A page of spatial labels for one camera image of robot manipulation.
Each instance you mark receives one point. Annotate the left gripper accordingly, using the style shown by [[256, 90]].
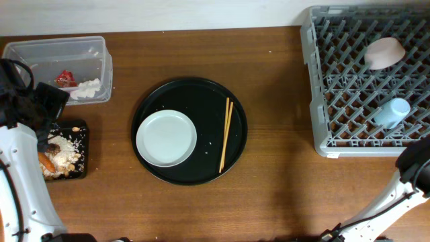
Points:
[[51, 96]]

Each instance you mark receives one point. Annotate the red snack wrapper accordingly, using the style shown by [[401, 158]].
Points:
[[66, 79]]

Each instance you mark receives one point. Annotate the white tissue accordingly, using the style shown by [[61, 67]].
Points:
[[86, 89]]

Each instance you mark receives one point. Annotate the brown walnut shell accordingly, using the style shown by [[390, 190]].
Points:
[[53, 149]]

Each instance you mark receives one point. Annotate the orange carrot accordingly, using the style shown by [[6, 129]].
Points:
[[43, 159]]

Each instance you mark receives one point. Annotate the rice and peanut shell scraps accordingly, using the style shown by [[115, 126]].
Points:
[[65, 156]]

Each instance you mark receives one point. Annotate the grey round plate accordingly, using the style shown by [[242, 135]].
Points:
[[166, 138]]

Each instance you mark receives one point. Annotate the wooden chopstick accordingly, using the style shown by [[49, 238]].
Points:
[[227, 129], [224, 134]]

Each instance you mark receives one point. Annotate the pink bowl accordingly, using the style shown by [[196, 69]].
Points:
[[384, 53]]

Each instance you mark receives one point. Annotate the light blue cup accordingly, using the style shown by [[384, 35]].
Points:
[[392, 113]]

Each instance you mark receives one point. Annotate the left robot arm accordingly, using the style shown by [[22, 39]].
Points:
[[29, 114]]

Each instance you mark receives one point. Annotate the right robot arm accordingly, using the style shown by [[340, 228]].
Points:
[[408, 188]]

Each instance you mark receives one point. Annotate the black rectangular waste tray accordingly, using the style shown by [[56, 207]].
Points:
[[80, 148]]

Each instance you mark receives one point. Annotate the grey dishwasher rack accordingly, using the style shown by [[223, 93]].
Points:
[[347, 95]]

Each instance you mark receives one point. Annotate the clear plastic bin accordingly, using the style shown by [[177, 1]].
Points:
[[87, 58]]

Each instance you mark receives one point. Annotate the round black serving tray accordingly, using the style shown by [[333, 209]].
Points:
[[204, 102]]

